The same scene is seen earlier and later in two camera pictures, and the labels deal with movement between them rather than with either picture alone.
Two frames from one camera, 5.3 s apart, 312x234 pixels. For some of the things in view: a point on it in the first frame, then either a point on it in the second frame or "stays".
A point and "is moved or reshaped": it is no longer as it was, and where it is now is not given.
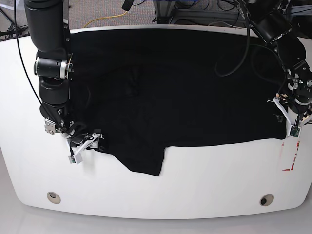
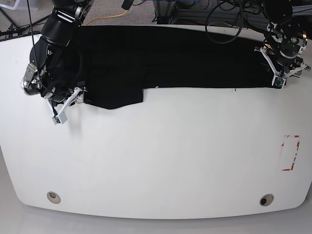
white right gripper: (93, 143) -> (61, 117)
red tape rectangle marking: (293, 164) stays
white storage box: (9, 5) stays
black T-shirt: (142, 90) is moved or reshaped
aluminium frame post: (164, 10) stays
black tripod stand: (13, 30) stays
